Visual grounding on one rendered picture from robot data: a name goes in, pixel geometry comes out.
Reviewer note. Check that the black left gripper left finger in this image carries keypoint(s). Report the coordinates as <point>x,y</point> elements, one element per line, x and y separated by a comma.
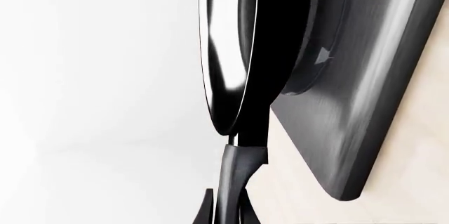
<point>207,208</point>

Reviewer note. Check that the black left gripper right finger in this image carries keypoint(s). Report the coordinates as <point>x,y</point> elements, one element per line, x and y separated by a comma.
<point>248,212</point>

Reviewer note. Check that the flat black stove plate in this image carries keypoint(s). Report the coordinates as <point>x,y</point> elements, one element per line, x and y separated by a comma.
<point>368,108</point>

